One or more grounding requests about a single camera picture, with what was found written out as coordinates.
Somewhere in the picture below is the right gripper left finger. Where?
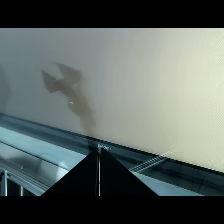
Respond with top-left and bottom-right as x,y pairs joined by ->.
41,149 -> 100,197

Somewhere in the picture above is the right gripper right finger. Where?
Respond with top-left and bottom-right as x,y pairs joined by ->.
100,149 -> 159,197

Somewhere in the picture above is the silver frame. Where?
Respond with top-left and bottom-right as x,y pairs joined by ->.
0,123 -> 224,197

